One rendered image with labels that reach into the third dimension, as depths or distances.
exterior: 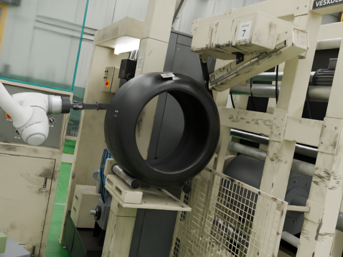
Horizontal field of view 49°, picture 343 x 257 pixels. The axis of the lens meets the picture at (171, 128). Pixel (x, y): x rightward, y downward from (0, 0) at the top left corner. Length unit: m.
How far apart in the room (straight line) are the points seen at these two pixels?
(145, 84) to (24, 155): 1.00
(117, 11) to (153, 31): 9.16
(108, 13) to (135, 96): 9.58
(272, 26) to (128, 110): 0.76
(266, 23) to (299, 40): 0.16
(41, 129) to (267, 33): 1.06
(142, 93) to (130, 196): 0.49
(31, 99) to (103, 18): 9.59
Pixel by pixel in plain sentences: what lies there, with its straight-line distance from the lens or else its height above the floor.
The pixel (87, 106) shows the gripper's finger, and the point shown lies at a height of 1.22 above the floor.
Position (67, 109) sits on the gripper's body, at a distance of 1.77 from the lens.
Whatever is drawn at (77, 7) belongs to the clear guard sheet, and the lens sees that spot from 2.52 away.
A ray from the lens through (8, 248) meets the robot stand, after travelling 1.64.
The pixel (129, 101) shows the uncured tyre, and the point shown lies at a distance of 1.77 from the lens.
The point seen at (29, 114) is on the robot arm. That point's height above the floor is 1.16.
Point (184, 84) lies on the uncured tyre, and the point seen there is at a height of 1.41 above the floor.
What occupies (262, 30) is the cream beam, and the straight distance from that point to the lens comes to 1.80.
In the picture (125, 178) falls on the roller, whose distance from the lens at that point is 1.92.
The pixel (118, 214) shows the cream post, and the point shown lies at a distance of 2.27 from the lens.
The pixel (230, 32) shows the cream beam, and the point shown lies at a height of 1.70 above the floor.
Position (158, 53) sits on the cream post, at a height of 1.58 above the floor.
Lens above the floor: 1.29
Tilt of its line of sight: 3 degrees down
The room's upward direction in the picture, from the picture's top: 11 degrees clockwise
